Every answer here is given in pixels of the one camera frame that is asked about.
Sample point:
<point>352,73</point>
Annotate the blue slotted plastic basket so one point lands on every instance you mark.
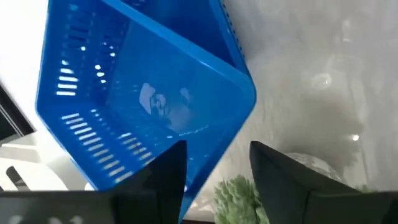
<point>186,28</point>
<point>130,93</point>

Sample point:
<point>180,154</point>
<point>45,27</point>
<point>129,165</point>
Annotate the large translucent plastic bin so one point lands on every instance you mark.
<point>311,62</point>

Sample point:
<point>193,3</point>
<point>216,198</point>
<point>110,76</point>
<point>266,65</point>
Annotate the green fluffy plant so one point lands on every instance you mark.
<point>236,202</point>

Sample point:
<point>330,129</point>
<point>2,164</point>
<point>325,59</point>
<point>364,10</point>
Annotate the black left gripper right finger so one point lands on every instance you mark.
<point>289,189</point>

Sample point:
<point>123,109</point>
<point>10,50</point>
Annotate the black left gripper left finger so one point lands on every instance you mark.
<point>161,189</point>

